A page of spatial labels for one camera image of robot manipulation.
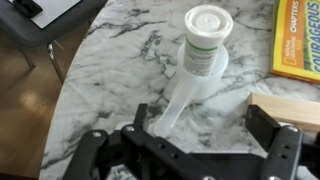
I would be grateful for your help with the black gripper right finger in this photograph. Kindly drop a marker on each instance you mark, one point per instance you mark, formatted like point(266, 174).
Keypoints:
point(283, 153)

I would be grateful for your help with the grey upholstered chair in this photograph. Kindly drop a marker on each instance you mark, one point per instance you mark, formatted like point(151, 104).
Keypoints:
point(20, 31)

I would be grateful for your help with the small black device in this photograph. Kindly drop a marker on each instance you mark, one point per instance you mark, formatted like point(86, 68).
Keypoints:
point(28, 6)

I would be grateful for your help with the translucent plastic measuring cup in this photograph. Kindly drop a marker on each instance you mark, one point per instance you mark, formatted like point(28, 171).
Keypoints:
point(180, 100)

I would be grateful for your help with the wooden block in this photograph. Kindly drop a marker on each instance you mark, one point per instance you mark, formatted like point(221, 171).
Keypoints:
point(290, 108)

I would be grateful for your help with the yellow Courageous Canine book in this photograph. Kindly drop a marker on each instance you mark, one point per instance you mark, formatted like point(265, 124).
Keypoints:
point(296, 40)

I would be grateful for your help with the white paper sheet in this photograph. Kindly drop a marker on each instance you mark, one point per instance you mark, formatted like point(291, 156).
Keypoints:
point(56, 11)

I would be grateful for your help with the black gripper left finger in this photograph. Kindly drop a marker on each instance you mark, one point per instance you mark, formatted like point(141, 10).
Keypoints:
point(100, 156)

